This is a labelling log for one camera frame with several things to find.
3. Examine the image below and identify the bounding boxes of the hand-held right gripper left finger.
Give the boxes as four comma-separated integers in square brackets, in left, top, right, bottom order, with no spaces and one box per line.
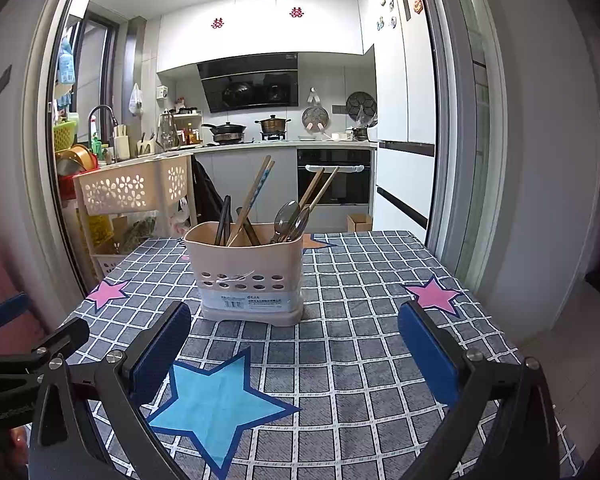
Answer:
[27,301,193,480]

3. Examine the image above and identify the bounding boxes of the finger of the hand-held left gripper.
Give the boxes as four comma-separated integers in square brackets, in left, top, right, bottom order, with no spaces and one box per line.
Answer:
[0,316,91,369]
[0,292,31,342]

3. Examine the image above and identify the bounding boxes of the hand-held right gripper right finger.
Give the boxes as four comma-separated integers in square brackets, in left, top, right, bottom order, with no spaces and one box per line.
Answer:
[398,300,563,480]

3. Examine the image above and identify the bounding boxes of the pink plastic utensil holder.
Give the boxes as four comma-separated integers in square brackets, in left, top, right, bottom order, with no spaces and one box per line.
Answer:
[183,220,306,328]

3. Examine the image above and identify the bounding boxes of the blue patterned wooden chopstick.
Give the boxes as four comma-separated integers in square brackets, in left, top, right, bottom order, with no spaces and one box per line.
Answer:
[237,160,277,233]

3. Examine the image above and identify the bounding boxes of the grey checked star tablecloth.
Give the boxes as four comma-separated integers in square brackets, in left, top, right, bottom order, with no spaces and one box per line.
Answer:
[27,231,581,480]

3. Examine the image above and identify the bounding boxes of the red basin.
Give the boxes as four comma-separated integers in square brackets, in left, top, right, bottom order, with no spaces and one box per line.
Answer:
[57,172,81,198]

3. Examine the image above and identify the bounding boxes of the beige flower-cutout storage cart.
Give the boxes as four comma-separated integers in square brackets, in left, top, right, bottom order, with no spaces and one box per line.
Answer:
[72,154,198,281]

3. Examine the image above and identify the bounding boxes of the dark hanging jacket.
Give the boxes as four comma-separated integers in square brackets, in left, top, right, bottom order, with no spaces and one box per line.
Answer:
[192,156,226,241]

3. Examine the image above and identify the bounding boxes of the orange bowl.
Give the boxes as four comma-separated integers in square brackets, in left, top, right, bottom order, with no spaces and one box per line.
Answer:
[60,145,93,171]

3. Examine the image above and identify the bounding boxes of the green plastic basket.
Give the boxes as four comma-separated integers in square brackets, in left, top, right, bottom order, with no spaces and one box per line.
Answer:
[53,121,80,153]

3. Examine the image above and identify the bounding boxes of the black built-in oven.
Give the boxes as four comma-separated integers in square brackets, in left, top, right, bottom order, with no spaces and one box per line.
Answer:
[296,147,372,208]

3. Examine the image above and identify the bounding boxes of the knife block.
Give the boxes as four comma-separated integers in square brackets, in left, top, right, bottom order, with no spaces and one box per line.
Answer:
[112,127,131,161]

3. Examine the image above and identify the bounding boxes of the kitchen faucet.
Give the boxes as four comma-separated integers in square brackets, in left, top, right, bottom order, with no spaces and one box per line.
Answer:
[87,105,120,148]

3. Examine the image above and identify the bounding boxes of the glass kettle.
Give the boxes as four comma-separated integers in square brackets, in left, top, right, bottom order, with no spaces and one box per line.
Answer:
[158,110,178,151]

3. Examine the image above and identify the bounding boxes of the black wok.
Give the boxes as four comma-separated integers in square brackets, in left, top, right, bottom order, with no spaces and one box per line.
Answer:
[201,121,247,143]

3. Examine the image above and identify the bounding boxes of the white kitchen counter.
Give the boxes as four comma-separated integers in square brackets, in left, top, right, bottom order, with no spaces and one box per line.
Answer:
[195,140,379,153]

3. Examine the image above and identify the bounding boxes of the sliding glass door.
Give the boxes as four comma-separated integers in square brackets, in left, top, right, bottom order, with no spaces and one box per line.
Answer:
[415,0,506,286]

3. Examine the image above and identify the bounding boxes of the metal cooking pot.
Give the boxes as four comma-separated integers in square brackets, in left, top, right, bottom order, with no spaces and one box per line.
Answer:
[255,115,292,135]

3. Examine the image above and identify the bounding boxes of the blue hanging towel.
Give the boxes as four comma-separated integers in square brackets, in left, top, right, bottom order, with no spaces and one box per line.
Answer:
[59,35,76,86]

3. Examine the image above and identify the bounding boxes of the white refrigerator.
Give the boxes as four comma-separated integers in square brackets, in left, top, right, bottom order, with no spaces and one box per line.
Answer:
[362,0,438,241]

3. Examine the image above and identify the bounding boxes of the black range hood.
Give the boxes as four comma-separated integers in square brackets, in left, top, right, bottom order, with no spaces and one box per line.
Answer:
[196,52,300,114]

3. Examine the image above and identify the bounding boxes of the white upper cabinets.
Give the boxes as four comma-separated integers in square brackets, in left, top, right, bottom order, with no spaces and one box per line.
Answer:
[156,0,365,75]

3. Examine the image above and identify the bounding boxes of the white oven handle towel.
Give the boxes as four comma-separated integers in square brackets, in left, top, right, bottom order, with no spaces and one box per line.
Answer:
[305,162,365,175]

